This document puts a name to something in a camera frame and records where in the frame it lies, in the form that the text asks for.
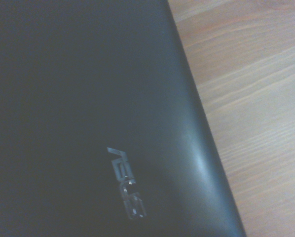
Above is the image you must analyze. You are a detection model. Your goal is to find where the black Asus laptop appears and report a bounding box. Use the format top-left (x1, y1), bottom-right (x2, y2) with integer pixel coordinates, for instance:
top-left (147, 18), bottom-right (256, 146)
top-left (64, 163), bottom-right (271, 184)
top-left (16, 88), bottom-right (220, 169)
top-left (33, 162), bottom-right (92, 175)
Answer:
top-left (0, 0), bottom-right (248, 237)

